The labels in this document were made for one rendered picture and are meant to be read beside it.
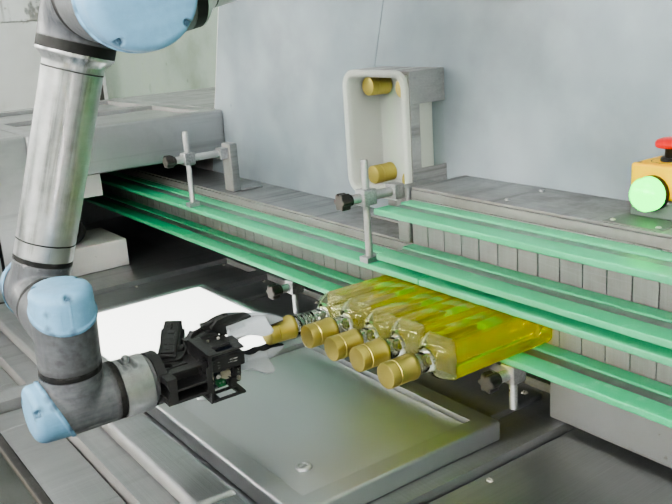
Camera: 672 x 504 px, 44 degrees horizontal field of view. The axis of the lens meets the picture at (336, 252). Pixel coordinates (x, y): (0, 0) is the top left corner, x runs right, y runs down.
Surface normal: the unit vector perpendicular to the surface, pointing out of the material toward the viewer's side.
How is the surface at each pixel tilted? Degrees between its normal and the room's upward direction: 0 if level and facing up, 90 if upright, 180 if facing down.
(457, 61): 0
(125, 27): 80
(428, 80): 90
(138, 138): 90
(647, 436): 0
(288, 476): 90
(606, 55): 0
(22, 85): 90
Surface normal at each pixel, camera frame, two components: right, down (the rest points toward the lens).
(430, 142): 0.59, 0.18
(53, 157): 0.16, 0.24
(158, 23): 0.43, 0.33
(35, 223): -0.18, 0.17
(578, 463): -0.07, -0.96
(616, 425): -0.80, 0.22
